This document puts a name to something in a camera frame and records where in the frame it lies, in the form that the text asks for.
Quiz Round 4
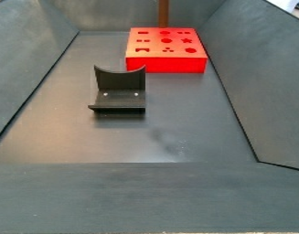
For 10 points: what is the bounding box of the brown oval peg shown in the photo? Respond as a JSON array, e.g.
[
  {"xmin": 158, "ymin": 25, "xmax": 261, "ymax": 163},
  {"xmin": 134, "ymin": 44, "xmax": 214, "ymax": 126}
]
[{"xmin": 158, "ymin": 0, "xmax": 168, "ymax": 27}]

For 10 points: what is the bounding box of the red shape-sorting board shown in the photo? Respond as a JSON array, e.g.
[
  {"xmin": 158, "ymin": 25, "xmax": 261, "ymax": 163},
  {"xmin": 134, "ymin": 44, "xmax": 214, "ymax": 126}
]
[{"xmin": 124, "ymin": 27, "xmax": 207, "ymax": 73}]

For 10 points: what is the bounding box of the dark grey curved holder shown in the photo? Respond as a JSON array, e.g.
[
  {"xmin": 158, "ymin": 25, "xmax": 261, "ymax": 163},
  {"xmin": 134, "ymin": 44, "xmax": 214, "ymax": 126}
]
[{"xmin": 88, "ymin": 67, "xmax": 147, "ymax": 112}]

